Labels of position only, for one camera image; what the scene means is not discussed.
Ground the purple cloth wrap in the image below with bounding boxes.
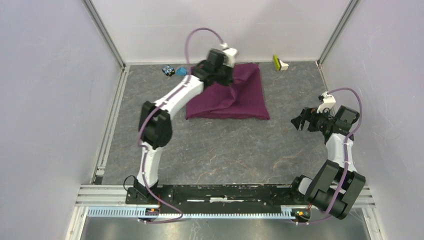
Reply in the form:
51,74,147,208
185,62,270,120

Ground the blue small block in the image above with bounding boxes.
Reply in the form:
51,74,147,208
175,67,188,76

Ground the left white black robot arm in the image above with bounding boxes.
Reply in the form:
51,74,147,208
127,46,238,204

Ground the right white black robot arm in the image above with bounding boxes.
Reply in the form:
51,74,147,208
288,105,366,220

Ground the yellow green white object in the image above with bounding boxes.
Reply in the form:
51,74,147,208
272,54,289,72

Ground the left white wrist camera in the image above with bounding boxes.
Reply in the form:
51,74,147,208
220,42,238,68

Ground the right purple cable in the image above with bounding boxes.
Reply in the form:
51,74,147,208
291,87,364,226

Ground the purple cable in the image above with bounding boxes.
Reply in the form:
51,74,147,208
291,87,364,226
136,27,227,225

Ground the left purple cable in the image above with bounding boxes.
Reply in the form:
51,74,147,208
136,27,227,225

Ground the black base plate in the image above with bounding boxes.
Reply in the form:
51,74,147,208
125,184,309,215

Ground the aluminium frame rail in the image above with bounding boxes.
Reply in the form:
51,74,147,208
65,184,385,240

